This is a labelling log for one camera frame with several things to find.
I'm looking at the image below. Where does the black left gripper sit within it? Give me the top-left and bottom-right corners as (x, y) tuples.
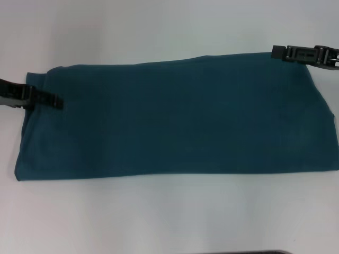
(0, 78), (64, 111)

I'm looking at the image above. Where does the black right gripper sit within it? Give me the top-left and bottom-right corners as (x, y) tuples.
(271, 44), (339, 71)

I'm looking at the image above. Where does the teal t-shirt with FREE print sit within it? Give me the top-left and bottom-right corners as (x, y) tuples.
(13, 51), (339, 183)

